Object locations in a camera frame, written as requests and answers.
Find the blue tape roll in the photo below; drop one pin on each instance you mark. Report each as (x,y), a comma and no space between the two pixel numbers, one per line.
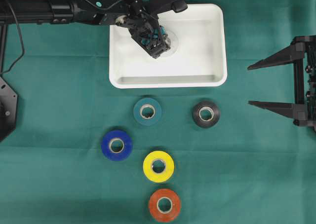
(116,145)

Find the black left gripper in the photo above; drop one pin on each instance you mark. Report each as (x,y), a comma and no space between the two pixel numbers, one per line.
(145,29)

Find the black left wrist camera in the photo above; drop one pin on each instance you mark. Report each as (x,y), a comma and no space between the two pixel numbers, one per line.
(155,7)

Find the white tape roll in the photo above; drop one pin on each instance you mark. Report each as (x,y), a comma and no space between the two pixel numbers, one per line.
(173,42)

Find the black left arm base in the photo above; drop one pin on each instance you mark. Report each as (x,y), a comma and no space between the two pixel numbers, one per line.
(8,109)

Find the white plastic tray case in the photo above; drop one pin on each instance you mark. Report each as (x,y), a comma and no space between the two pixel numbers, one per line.
(200,60)

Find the yellow tape roll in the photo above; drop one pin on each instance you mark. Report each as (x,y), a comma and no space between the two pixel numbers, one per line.
(158,166)

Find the green tape roll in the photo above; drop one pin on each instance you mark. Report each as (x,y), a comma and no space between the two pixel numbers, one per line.
(147,111)

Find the orange tape roll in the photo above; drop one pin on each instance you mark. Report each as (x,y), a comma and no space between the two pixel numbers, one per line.
(164,205)

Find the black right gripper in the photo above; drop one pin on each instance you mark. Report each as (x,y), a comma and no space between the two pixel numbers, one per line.
(302,53)

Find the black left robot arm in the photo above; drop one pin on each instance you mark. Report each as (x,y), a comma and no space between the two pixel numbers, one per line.
(90,12)

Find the black tape roll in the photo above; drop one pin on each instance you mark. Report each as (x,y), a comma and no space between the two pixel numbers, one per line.
(206,114)

